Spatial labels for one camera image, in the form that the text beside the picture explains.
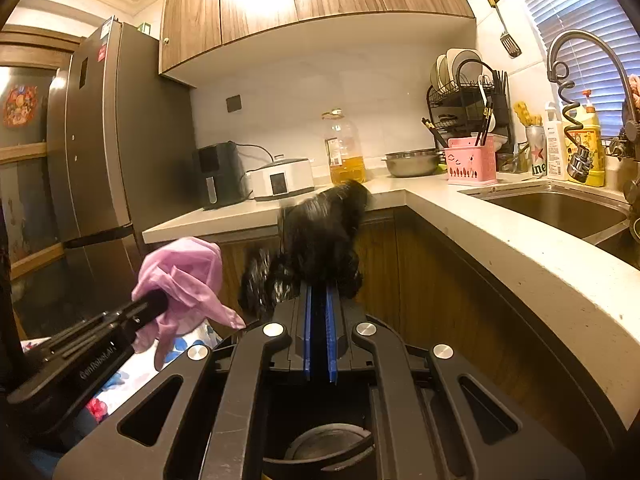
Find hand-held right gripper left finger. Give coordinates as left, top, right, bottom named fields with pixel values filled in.
left=52, top=282, right=313, bottom=480

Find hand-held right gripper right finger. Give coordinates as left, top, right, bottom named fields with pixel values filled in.
left=325, top=285, right=586, bottom=480

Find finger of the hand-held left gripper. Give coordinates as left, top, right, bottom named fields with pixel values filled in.
left=42, top=289, right=170, bottom=357

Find pink plastic bag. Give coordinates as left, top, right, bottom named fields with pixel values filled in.
left=131, top=236, right=247, bottom=372

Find black plastic bag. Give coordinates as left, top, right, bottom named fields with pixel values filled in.
left=239, top=180, right=371, bottom=321

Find blue floral tablecloth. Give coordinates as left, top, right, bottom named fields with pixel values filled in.
left=20, top=317, right=223, bottom=426

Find wooden lower cabinets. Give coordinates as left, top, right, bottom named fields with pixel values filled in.
left=215, top=207, right=616, bottom=461

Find wooden cabinets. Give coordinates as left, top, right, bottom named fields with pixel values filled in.
left=159, top=0, right=476, bottom=88
left=215, top=207, right=616, bottom=461

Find dark coffee maker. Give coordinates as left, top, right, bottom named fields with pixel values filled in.
left=194, top=141, right=249, bottom=211

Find white rice cooker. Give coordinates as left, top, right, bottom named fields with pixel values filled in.
left=245, top=155, right=315, bottom=202

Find grey refrigerator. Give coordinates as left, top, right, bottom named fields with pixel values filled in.
left=45, top=20, right=201, bottom=331

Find cooking oil bottle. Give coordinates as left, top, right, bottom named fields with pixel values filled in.
left=321, top=108, right=367, bottom=186

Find steel basin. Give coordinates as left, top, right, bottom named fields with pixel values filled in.
left=381, top=147, right=446, bottom=178

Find wooden glass door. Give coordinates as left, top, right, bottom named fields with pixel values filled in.
left=0, top=25, right=86, bottom=341

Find pink utensil holder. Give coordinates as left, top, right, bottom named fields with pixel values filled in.
left=444, top=135, right=498, bottom=186

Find red door decoration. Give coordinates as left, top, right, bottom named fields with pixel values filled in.
left=2, top=82, right=41, bottom=127

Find glass container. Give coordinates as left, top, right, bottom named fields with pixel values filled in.
left=497, top=152, right=526, bottom=175

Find steel sink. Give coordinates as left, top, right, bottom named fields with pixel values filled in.
left=460, top=182, right=640, bottom=266

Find black chopsticks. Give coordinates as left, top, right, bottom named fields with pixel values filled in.
left=472, top=95, right=494, bottom=146

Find black dish rack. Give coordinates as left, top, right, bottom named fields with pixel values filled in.
left=426, top=47, right=513, bottom=161

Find beer can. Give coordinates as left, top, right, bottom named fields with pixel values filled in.
left=525, top=126, right=548, bottom=178

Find white plate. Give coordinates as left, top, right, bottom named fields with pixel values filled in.
left=445, top=48, right=484, bottom=88
left=432, top=54, right=449, bottom=93

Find white detergent bottle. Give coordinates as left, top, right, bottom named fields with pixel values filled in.
left=544, top=101, right=569, bottom=181

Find yellow sponge brush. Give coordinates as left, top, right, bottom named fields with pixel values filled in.
left=514, top=101, right=543, bottom=128

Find yellow dish soap bottle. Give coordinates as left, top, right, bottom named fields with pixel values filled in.
left=567, top=91, right=606, bottom=188

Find wooden upper cabinets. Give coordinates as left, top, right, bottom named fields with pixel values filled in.
left=159, top=0, right=476, bottom=88

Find hanging slotted spatula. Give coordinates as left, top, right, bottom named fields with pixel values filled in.
left=482, top=0, right=522, bottom=58

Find steel spring faucet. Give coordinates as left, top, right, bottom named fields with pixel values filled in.
left=546, top=30, right=640, bottom=181

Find window blinds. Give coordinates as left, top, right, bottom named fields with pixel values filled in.
left=505, top=0, right=640, bottom=141

